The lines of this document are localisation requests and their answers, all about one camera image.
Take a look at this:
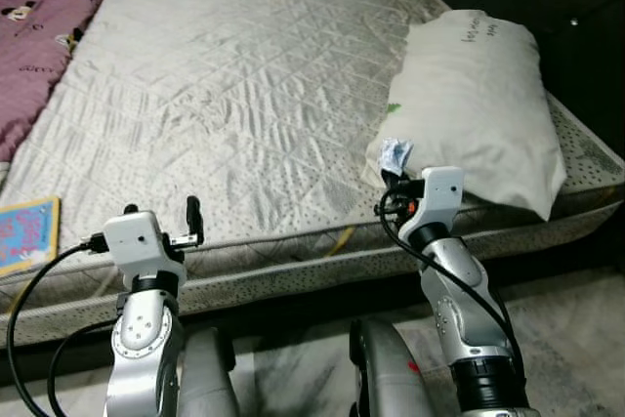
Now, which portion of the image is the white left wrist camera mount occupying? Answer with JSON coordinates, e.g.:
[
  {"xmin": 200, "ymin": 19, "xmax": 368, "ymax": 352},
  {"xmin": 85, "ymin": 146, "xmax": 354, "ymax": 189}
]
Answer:
[{"xmin": 103, "ymin": 210, "xmax": 187, "ymax": 287}]

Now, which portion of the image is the silver robot right leg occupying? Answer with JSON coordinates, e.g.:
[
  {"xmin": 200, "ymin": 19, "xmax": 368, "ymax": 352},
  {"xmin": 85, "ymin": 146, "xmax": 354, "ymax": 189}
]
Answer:
[{"xmin": 350, "ymin": 317, "xmax": 437, "ymax": 417}]

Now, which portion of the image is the white quilted mattress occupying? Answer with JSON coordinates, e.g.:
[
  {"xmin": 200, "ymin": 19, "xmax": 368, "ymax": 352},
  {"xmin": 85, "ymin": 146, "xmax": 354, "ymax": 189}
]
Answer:
[{"xmin": 0, "ymin": 0, "xmax": 625, "ymax": 345}]

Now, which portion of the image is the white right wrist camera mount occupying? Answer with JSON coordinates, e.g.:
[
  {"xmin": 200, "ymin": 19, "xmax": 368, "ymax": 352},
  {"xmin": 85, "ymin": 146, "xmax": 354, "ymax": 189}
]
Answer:
[{"xmin": 410, "ymin": 166, "xmax": 466, "ymax": 238}]

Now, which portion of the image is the silver robot leg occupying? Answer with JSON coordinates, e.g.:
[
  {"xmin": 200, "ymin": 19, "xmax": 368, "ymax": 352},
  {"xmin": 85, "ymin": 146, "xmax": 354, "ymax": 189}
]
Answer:
[
  {"xmin": 350, "ymin": 317, "xmax": 437, "ymax": 417},
  {"xmin": 176, "ymin": 327, "xmax": 241, "ymax": 417}
]

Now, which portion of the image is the black left forearm cable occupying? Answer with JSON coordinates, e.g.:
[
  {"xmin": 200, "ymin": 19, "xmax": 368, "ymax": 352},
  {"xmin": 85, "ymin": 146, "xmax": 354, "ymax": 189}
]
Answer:
[{"xmin": 44, "ymin": 319, "xmax": 123, "ymax": 417}]

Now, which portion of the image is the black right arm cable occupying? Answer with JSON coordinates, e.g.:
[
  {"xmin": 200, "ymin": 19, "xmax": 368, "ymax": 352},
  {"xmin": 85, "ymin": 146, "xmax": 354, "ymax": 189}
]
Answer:
[{"xmin": 377, "ymin": 190, "xmax": 526, "ymax": 379}]

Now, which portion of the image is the white pillow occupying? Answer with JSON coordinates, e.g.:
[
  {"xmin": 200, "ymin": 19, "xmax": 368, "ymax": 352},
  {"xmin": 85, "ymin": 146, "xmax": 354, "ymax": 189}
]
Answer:
[{"xmin": 366, "ymin": 10, "xmax": 568, "ymax": 222}]

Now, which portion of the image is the white blue paper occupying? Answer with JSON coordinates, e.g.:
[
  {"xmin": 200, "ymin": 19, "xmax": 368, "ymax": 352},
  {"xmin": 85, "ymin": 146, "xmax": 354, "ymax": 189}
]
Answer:
[{"xmin": 379, "ymin": 137, "xmax": 415, "ymax": 180}]

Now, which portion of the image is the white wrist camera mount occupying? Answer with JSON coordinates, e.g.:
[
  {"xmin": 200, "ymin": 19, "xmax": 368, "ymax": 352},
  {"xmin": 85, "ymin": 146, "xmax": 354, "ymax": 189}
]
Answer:
[
  {"xmin": 103, "ymin": 210, "xmax": 187, "ymax": 287},
  {"xmin": 410, "ymin": 166, "xmax": 466, "ymax": 238}
]

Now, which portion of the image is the blue yellow children's book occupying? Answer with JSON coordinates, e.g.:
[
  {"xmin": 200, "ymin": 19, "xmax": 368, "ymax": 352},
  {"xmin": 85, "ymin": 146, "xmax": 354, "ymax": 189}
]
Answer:
[{"xmin": 0, "ymin": 196, "xmax": 62, "ymax": 277}]

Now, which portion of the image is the silver robot left leg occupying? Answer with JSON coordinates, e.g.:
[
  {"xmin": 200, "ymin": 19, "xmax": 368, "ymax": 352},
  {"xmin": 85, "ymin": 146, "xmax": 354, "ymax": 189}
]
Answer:
[{"xmin": 176, "ymin": 327, "xmax": 241, "ymax": 417}]

